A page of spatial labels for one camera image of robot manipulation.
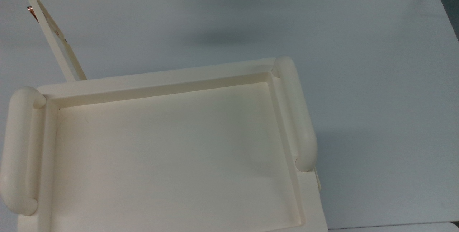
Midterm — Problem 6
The cream cabinet door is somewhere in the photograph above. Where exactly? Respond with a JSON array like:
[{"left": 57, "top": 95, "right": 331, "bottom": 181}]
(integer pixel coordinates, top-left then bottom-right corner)
[{"left": 24, "top": 0, "right": 87, "bottom": 82}]

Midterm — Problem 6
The cream rounded cabinet rail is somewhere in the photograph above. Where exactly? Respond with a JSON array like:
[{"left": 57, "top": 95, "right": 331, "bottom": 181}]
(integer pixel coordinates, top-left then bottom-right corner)
[
  {"left": 0, "top": 87, "right": 46, "bottom": 216},
  {"left": 272, "top": 56, "right": 318, "bottom": 173}
]

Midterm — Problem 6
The cream plastic tray with handles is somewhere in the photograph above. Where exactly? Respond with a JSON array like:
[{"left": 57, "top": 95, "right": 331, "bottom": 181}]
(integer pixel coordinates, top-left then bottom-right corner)
[{"left": 0, "top": 56, "right": 328, "bottom": 232}]

